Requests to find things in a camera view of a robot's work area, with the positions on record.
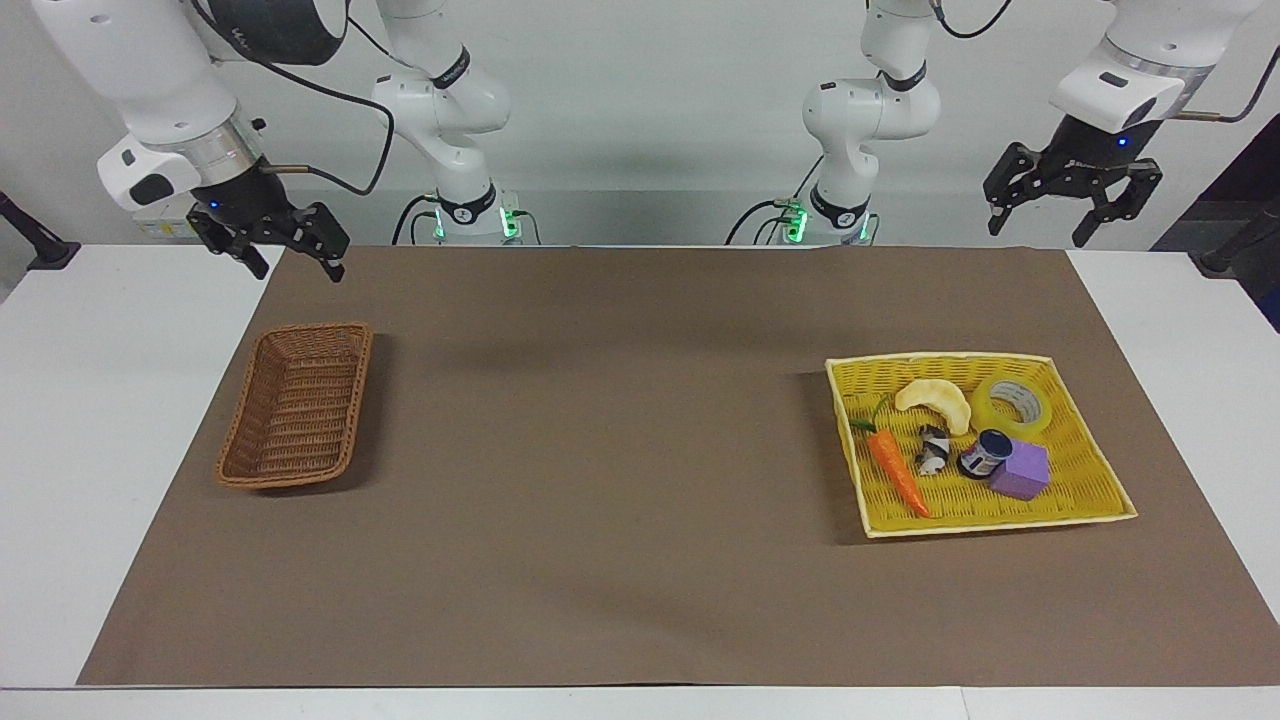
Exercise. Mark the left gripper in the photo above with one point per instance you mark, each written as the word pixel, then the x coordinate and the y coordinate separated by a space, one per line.
pixel 1095 155

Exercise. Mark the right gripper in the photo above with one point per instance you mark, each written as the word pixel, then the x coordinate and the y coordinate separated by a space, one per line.
pixel 235 200

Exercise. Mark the brown wicker basket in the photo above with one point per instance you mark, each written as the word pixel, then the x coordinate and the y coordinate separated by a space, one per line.
pixel 300 410

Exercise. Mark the yellow tape roll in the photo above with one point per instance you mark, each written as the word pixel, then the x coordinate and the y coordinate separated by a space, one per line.
pixel 990 408

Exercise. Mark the yellow woven basket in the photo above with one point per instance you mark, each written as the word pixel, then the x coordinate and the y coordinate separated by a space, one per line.
pixel 1080 480

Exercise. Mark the black stand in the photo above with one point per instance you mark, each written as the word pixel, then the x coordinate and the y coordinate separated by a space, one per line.
pixel 1235 245
pixel 40 245

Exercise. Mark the pale toy banana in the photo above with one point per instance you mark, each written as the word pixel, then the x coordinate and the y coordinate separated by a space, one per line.
pixel 945 400

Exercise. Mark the dark blue small can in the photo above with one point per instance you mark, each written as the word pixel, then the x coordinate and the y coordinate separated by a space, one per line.
pixel 985 458

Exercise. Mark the purple block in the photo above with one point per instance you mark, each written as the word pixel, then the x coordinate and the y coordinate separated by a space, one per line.
pixel 1022 472

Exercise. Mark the black and white small toy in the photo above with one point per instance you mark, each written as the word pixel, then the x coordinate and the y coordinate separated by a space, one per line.
pixel 935 452

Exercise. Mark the orange toy carrot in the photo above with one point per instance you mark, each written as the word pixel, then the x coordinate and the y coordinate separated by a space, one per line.
pixel 897 475

